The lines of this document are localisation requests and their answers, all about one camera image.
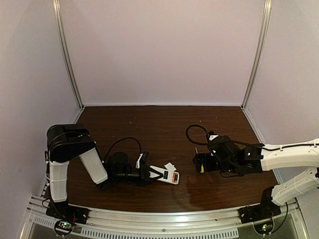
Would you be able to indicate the yellow handled screwdriver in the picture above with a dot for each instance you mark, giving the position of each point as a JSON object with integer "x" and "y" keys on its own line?
{"x": 199, "y": 161}

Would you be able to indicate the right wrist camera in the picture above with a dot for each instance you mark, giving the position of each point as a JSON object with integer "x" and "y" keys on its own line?
{"x": 211, "y": 136}

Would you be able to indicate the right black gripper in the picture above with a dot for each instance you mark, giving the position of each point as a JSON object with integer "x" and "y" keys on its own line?
{"x": 208, "y": 162}

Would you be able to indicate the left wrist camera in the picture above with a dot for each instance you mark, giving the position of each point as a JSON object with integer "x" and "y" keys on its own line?
{"x": 141, "y": 159}

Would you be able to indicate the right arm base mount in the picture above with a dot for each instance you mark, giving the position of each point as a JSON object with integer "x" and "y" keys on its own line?
{"x": 258, "y": 212}

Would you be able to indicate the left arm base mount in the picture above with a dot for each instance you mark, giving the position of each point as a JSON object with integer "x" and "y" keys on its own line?
{"x": 73, "y": 214}

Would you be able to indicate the white battery cover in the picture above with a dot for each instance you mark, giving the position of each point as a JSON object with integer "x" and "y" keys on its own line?
{"x": 169, "y": 166}

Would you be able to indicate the right aluminium frame post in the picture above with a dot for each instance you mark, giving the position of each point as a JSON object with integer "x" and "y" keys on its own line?
{"x": 265, "y": 22}

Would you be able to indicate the white remote control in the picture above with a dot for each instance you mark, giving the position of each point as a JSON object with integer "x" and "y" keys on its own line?
{"x": 168, "y": 176}

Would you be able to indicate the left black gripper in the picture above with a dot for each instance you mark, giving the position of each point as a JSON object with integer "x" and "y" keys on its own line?
{"x": 144, "y": 174}

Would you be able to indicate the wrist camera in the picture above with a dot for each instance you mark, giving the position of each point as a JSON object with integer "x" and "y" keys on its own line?
{"x": 141, "y": 159}
{"x": 211, "y": 136}

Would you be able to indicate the front aluminium rail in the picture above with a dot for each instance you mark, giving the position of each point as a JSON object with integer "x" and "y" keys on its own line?
{"x": 108, "y": 224}

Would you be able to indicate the aluminium frame post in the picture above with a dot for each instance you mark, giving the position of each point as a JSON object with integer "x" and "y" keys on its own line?
{"x": 265, "y": 22}
{"x": 65, "y": 52}

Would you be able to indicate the left aluminium frame post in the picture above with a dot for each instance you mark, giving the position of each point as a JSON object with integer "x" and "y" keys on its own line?
{"x": 65, "y": 52}

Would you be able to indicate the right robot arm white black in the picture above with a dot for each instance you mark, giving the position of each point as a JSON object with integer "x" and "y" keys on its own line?
{"x": 230, "y": 156}

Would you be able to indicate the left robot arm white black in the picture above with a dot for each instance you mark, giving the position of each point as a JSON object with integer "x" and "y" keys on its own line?
{"x": 68, "y": 141}

